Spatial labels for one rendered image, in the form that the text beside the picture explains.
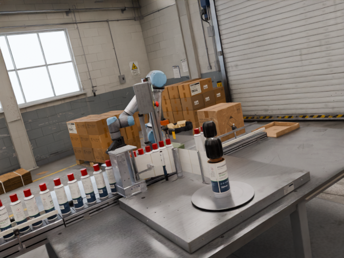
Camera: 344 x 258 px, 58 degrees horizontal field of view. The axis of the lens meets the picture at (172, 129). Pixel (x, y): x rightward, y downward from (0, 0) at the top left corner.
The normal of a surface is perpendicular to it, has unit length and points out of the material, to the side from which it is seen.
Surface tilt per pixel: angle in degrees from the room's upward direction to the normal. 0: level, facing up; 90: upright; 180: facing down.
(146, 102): 90
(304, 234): 90
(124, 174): 90
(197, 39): 90
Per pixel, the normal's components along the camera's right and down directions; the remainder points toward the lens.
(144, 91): -0.02, 0.21
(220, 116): 0.57, 0.05
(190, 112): -0.67, 0.26
